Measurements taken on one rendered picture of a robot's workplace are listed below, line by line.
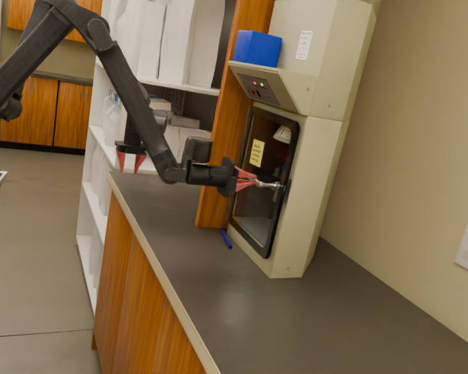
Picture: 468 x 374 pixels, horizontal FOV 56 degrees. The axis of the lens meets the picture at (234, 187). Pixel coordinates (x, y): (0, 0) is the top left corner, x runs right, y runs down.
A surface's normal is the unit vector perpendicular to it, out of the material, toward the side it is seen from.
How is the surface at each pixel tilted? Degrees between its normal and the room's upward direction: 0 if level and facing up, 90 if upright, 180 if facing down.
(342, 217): 90
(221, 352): 0
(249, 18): 90
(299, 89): 90
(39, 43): 90
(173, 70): 100
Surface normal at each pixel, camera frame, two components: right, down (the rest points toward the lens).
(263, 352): 0.19, -0.95
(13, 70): 0.20, 0.23
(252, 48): 0.40, 0.31
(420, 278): -0.89, -0.07
